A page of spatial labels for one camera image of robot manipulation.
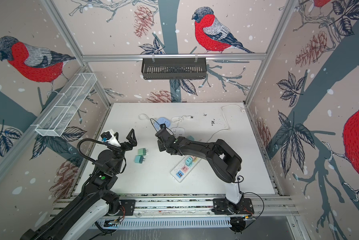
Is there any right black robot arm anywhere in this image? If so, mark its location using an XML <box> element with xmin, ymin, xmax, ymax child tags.
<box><xmin>155</xmin><ymin>124</ymin><xmax>244</xmax><ymax>215</ymax></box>

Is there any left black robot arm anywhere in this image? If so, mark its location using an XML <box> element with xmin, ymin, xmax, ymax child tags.
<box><xmin>21</xmin><ymin>130</ymin><xmax>138</xmax><ymax>240</ymax></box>

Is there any green plug adapter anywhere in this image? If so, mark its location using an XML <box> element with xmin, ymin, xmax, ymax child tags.
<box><xmin>137</xmin><ymin>148</ymin><xmax>149</xmax><ymax>156</ymax></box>

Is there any white square power socket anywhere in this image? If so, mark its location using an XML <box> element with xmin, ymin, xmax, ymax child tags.
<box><xmin>171</xmin><ymin>127</ymin><xmax>185</xmax><ymax>138</ymax></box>

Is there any blue square power socket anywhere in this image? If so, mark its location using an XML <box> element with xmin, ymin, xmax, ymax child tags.
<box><xmin>153</xmin><ymin>117</ymin><xmax>171</xmax><ymax>131</ymax></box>

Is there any white colourful power strip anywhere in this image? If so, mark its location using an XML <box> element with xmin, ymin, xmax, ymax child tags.
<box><xmin>170</xmin><ymin>156</ymin><xmax>201</xmax><ymax>183</ymax></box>

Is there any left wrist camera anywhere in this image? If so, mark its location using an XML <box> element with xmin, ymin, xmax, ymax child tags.
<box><xmin>100</xmin><ymin>130</ymin><xmax>121</xmax><ymax>147</ymax></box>

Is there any blue socket white cable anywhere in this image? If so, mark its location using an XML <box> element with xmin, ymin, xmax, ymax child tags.
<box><xmin>138</xmin><ymin>113</ymin><xmax>158</xmax><ymax>126</ymax></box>

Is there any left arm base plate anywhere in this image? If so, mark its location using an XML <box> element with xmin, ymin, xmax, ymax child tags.
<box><xmin>107</xmin><ymin>200</ymin><xmax>136</xmax><ymax>217</ymax></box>

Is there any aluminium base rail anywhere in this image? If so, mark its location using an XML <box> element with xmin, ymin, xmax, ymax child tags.
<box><xmin>49</xmin><ymin>193</ymin><xmax>300</xmax><ymax>219</ymax></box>

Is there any white wire mesh shelf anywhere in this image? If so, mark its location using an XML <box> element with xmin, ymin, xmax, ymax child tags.
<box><xmin>35</xmin><ymin>73</ymin><xmax>97</xmax><ymax>137</ymax></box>

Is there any white power strip cable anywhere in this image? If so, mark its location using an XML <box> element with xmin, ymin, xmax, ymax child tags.
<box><xmin>206</xmin><ymin>104</ymin><xmax>246</xmax><ymax>143</ymax></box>

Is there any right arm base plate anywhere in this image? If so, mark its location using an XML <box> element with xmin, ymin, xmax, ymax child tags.
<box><xmin>211</xmin><ymin>198</ymin><xmax>254</xmax><ymax>215</ymax></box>

